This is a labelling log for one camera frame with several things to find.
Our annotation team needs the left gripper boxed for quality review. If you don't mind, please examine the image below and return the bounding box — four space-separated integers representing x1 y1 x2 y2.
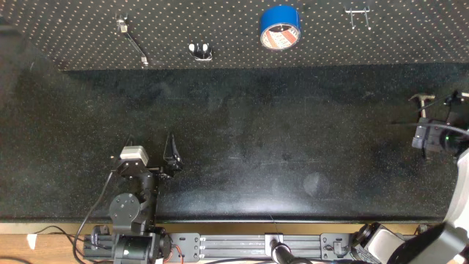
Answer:
111 131 184 180

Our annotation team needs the hammer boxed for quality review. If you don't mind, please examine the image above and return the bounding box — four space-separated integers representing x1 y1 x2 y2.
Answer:
408 92 436 120

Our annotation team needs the black pegboard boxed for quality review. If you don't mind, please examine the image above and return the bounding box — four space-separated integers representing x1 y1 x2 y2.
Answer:
0 0 469 71

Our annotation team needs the wrench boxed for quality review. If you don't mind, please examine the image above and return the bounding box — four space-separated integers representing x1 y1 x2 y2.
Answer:
116 18 149 68

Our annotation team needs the white-tipped metal hook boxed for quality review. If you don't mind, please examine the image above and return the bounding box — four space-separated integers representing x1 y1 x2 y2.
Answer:
188 42 214 62

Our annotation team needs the roll of blue tape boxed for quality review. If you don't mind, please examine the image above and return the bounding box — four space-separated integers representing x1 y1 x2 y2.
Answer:
259 4 302 51

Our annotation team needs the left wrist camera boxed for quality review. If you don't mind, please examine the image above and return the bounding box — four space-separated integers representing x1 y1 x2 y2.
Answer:
119 145 150 166

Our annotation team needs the black cable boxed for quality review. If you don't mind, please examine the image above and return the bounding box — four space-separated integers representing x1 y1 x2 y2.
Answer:
72 170 115 264
390 93 469 137

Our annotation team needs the mounting rail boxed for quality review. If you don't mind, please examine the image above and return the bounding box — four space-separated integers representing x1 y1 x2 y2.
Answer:
83 231 367 264

